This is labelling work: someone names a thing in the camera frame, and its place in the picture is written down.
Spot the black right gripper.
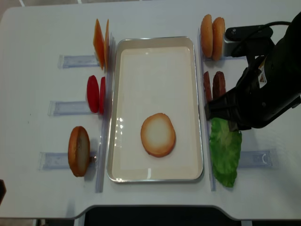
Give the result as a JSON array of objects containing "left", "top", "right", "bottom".
[{"left": 204, "top": 56, "right": 285, "bottom": 132}]

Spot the green lettuce leaf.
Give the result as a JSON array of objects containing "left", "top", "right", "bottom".
[{"left": 210, "top": 118, "right": 242, "bottom": 188}]

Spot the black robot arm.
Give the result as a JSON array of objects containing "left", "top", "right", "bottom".
[{"left": 200, "top": 15, "right": 301, "bottom": 131}]

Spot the front brown meat patty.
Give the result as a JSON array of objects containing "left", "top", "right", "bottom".
[{"left": 203, "top": 71, "right": 212, "bottom": 103}]

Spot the brown meat patty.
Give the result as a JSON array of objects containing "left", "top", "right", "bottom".
[
  {"left": 213, "top": 71, "right": 226, "bottom": 100},
  {"left": 203, "top": 71, "right": 212, "bottom": 103}
]

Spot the rear brown meat patty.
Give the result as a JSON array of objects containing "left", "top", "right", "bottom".
[{"left": 213, "top": 71, "right": 226, "bottom": 100}]

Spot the flat bread slice on tray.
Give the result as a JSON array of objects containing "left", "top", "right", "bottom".
[{"left": 140, "top": 113, "right": 176, "bottom": 158}]

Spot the front red tomato slice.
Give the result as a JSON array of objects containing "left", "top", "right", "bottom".
[{"left": 99, "top": 77, "right": 106, "bottom": 115}]

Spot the red tomato slice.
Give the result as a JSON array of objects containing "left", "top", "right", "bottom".
[
  {"left": 87, "top": 75, "right": 99, "bottom": 113},
  {"left": 99, "top": 77, "right": 106, "bottom": 115}
]

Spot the rear red tomato slice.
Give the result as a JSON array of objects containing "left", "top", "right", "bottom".
[{"left": 87, "top": 75, "right": 99, "bottom": 113}]

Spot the front orange cheese slice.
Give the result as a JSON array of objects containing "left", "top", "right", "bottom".
[{"left": 104, "top": 20, "right": 110, "bottom": 70}]

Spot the orange cheese slice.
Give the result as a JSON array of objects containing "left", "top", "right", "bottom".
[
  {"left": 104, "top": 20, "right": 110, "bottom": 70},
  {"left": 93, "top": 19, "right": 105, "bottom": 70}
]

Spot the rear orange cheese slice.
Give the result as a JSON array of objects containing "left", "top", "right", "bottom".
[{"left": 93, "top": 19, "right": 105, "bottom": 70}]

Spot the upright bread slice left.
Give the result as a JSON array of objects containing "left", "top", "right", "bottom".
[{"left": 68, "top": 126, "right": 90, "bottom": 177}]

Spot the white rectangular tray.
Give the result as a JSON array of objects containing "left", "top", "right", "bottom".
[{"left": 107, "top": 36, "right": 203, "bottom": 183}]

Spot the sesame bun top slice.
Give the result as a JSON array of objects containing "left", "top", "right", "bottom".
[{"left": 200, "top": 14, "right": 213, "bottom": 58}]

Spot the left clear acrylic rack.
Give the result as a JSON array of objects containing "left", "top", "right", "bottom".
[{"left": 39, "top": 35, "right": 116, "bottom": 193}]

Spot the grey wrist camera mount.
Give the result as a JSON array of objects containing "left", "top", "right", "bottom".
[{"left": 222, "top": 25, "right": 275, "bottom": 57}]

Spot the black cable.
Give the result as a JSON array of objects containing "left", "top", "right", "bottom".
[{"left": 231, "top": 21, "right": 293, "bottom": 57}]

